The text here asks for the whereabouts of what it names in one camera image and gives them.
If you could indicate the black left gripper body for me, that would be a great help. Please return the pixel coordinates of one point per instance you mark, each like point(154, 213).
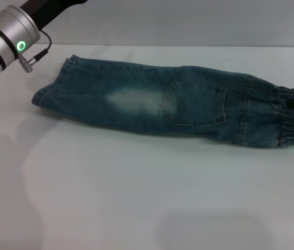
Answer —
point(48, 10)

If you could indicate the blue denim shorts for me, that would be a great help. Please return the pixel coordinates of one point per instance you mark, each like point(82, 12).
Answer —
point(188, 104)

